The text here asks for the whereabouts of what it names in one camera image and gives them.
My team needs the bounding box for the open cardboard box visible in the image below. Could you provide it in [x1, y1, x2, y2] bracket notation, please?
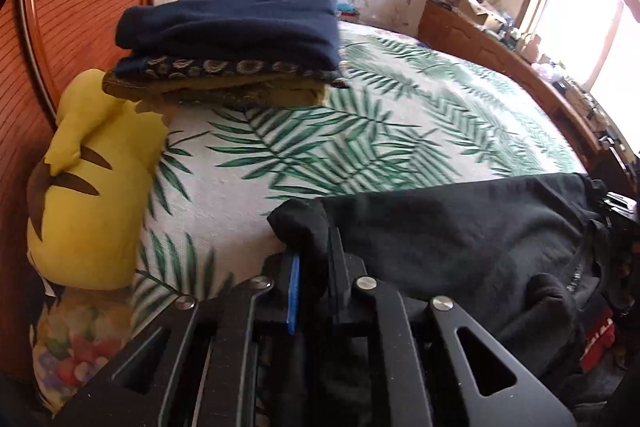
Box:
[457, 0, 506, 32]

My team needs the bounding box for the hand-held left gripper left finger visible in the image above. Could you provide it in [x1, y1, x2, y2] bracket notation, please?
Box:
[52, 252, 301, 427]

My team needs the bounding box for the window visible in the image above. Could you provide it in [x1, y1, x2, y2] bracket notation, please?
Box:
[520, 0, 640, 158]

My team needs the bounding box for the floral pillow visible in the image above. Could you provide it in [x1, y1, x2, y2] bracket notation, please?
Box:
[30, 287, 138, 413]

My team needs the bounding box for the black printed t-shirt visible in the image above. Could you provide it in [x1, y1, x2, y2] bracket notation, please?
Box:
[255, 172, 618, 427]

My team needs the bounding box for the wooden sideboard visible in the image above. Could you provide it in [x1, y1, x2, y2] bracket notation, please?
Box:
[417, 0, 636, 188]

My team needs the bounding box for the navy folded garment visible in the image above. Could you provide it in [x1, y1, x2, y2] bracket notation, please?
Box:
[115, 0, 343, 72]

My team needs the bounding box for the yellow plush toy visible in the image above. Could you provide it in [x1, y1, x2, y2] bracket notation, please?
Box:
[26, 68, 173, 292]

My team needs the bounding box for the wooden slatted wardrobe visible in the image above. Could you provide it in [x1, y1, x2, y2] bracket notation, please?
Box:
[0, 0, 156, 383]

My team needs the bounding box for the palm leaf bed sheet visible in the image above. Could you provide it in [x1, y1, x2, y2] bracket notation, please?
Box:
[130, 24, 588, 338]

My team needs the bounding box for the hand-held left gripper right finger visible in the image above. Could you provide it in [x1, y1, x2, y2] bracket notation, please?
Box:
[325, 227, 578, 427]

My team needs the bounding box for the circle trimmed folded garment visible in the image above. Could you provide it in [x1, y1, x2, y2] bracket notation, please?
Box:
[102, 54, 351, 108]

